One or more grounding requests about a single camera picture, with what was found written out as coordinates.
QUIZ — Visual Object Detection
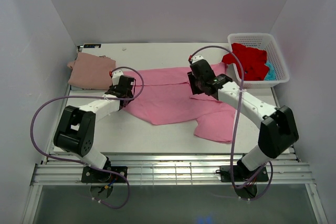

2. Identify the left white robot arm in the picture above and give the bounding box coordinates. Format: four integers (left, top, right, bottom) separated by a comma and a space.
54, 72, 135, 182

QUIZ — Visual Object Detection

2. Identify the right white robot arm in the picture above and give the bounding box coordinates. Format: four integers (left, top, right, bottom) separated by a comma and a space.
187, 56, 299, 180

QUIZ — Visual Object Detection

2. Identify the folded dusty pink t shirt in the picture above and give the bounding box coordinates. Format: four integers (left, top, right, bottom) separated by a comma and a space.
67, 52, 116, 90

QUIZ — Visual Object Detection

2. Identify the red t shirt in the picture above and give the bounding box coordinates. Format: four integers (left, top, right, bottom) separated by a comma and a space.
232, 43, 269, 81

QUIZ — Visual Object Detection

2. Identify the blue label sticker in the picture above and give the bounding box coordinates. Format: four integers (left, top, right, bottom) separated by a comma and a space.
82, 44, 101, 48

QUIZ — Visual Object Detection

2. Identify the teal t shirt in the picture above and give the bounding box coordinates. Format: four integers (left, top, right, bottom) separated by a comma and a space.
264, 61, 276, 81

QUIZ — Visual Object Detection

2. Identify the white plastic mesh basket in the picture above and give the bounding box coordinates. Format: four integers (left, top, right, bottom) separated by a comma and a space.
227, 33, 290, 89

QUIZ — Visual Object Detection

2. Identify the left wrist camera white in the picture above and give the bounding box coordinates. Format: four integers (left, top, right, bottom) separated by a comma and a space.
109, 70, 124, 86

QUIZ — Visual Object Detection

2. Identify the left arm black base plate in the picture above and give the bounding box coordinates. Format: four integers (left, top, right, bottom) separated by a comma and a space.
81, 166, 128, 184

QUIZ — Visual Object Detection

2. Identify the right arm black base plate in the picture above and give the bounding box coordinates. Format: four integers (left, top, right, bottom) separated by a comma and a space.
215, 165, 269, 182

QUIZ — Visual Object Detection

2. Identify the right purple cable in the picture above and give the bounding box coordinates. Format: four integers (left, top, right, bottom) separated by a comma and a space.
188, 45, 274, 201

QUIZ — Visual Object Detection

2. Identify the aluminium rail frame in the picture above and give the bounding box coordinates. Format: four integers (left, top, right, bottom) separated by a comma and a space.
28, 84, 316, 224

